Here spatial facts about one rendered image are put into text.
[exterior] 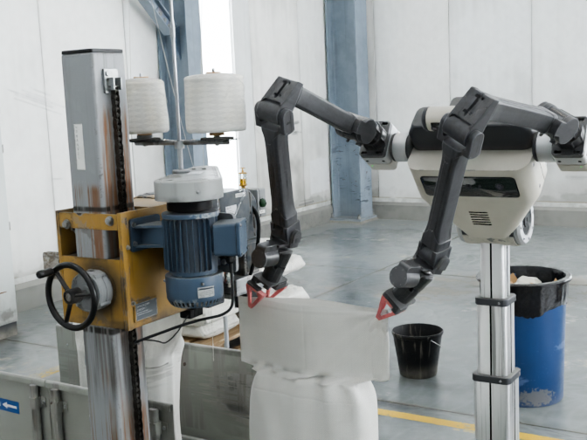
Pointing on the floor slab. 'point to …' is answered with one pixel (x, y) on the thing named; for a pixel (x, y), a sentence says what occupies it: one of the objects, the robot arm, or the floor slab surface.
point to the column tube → (85, 184)
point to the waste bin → (540, 333)
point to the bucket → (417, 349)
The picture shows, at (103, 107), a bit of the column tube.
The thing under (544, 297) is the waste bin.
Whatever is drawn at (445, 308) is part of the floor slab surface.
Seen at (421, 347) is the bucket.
